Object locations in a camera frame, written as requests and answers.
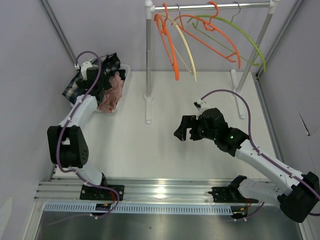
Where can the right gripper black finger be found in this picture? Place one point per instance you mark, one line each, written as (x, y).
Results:
(187, 122)
(194, 134)

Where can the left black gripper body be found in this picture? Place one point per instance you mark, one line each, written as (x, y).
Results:
(105, 84)

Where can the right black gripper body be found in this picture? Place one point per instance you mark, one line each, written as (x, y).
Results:
(204, 132)

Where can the navy plaid skirt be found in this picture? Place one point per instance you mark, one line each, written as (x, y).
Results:
(110, 64)

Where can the green hanger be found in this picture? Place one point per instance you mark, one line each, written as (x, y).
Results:
(203, 25)

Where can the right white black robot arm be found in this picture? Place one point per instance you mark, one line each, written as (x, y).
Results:
(295, 193)

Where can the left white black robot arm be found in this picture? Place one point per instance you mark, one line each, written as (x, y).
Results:
(68, 148)

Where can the left orange hanger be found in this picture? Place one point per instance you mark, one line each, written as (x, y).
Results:
(161, 23)

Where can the cream hanger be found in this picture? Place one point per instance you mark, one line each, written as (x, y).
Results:
(192, 68)

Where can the pink garment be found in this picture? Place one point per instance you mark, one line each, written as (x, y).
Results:
(112, 95)

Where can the white plastic basket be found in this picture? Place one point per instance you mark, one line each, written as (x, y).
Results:
(86, 96)

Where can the silver clothes rack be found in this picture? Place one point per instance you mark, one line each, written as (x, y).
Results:
(202, 55)

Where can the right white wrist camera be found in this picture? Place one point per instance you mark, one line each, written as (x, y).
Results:
(200, 104)

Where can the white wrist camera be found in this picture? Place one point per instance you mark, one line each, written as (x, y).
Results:
(83, 68)
(200, 104)

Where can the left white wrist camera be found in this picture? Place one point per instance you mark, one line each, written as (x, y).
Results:
(83, 68)

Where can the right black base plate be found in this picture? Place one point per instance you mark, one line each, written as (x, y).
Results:
(222, 194)

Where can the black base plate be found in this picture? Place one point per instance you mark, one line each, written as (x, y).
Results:
(98, 194)
(222, 194)

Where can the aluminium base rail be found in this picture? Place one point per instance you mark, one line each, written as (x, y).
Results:
(136, 191)

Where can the white slotted cable duct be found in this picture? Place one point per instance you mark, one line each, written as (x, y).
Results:
(135, 208)

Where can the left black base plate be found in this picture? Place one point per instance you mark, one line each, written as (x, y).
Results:
(98, 194)

